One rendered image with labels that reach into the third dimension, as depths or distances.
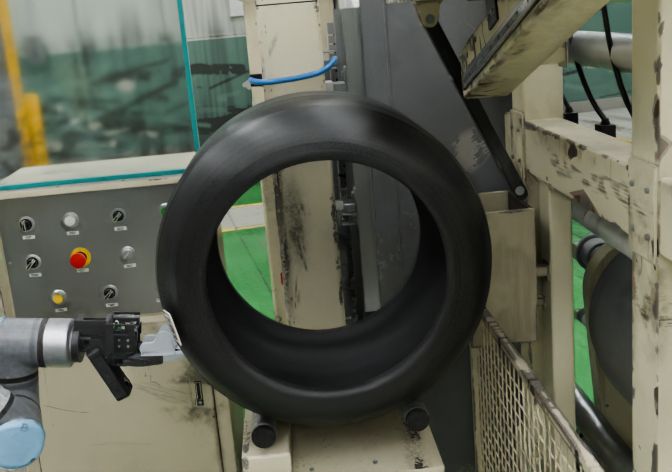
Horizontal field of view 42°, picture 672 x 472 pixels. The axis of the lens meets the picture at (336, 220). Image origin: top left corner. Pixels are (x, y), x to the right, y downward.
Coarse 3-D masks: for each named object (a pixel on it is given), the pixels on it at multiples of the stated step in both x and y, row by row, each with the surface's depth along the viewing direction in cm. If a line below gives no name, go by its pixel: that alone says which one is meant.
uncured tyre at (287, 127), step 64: (256, 128) 144; (320, 128) 142; (384, 128) 144; (192, 192) 144; (448, 192) 146; (192, 256) 145; (448, 256) 147; (192, 320) 148; (256, 320) 178; (384, 320) 180; (448, 320) 150; (256, 384) 151; (320, 384) 173; (384, 384) 152
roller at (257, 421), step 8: (256, 416) 160; (256, 424) 157; (264, 424) 156; (272, 424) 157; (256, 432) 155; (264, 432) 156; (272, 432) 156; (256, 440) 156; (264, 440) 156; (272, 440) 156
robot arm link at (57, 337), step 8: (48, 320) 158; (56, 320) 158; (64, 320) 158; (72, 320) 159; (48, 328) 156; (56, 328) 156; (64, 328) 157; (72, 328) 159; (48, 336) 155; (56, 336) 156; (64, 336) 156; (48, 344) 155; (56, 344) 155; (64, 344) 155; (48, 352) 155; (56, 352) 155; (64, 352) 155; (48, 360) 156; (56, 360) 156; (64, 360) 156
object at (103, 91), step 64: (0, 0) 204; (64, 0) 205; (128, 0) 206; (0, 64) 207; (64, 64) 208; (128, 64) 209; (0, 128) 210; (64, 128) 211; (128, 128) 212; (192, 128) 213
